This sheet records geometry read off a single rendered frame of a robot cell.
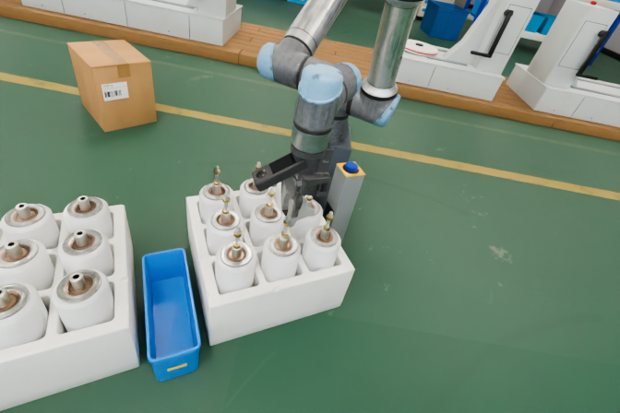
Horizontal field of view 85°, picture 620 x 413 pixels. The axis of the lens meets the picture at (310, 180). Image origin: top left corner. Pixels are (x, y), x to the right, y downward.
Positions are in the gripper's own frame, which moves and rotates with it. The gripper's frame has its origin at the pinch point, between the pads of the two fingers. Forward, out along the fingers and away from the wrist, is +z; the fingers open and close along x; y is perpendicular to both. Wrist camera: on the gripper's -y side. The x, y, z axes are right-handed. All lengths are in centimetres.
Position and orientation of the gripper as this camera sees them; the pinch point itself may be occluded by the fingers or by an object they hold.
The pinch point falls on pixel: (285, 217)
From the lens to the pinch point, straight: 79.7
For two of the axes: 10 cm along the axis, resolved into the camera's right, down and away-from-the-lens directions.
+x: -3.5, -6.2, 7.0
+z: -1.7, 7.8, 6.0
